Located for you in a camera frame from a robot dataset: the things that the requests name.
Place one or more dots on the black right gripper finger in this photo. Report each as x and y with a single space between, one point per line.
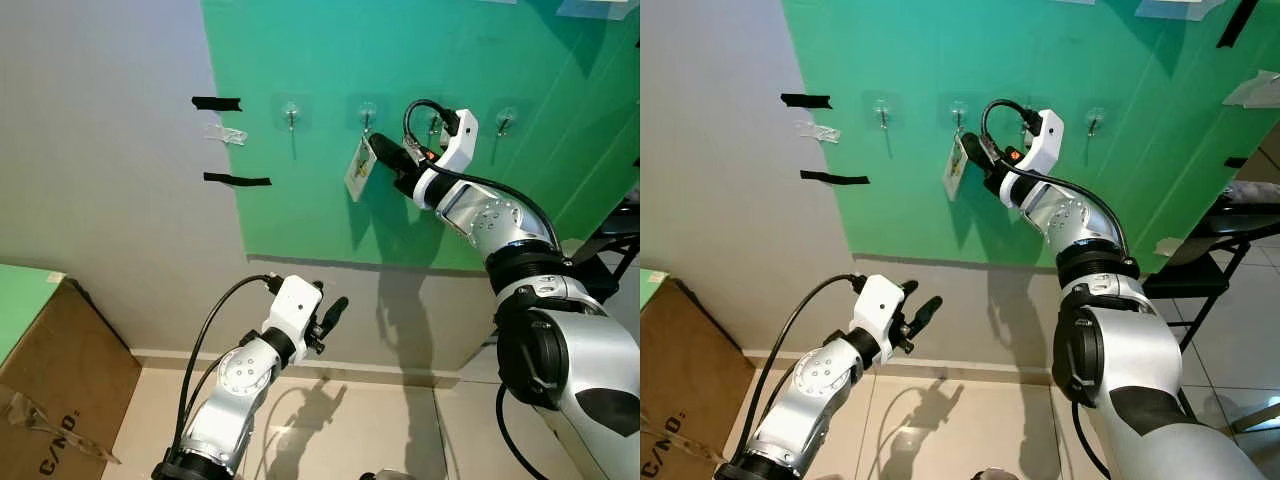
378 140
982 160
966 138
395 162

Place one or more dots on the keys with white tag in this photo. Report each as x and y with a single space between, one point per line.
360 170
955 168

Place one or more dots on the long black tape strip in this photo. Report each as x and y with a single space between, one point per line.
237 180
835 178

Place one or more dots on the crumpled clear tape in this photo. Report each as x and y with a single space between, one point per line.
225 135
817 132

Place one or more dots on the small clear tape piece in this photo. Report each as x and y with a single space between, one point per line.
575 247
1170 246

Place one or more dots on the black folding chair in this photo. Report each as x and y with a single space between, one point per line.
1220 250
605 240

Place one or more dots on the brown cardboard box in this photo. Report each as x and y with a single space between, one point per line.
690 400
60 400

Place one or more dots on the short black tape strip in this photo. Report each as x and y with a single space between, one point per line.
1236 161

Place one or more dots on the flat clear tape strip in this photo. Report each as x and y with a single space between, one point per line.
595 8
1180 8

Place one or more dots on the clear packing tape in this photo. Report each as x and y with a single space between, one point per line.
680 435
40 420

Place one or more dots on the wide clear tape patch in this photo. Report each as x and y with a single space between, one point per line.
1255 90

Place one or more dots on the slanted black tape strip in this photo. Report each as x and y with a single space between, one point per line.
1238 22

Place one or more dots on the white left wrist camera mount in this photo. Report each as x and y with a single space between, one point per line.
880 305
295 305

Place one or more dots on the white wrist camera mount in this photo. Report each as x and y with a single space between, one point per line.
880 305
295 305
1045 140
460 140

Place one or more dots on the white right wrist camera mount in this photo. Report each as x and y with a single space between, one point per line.
1045 140
460 140

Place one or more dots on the large green wall board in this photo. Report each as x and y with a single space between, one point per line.
1100 60
330 50

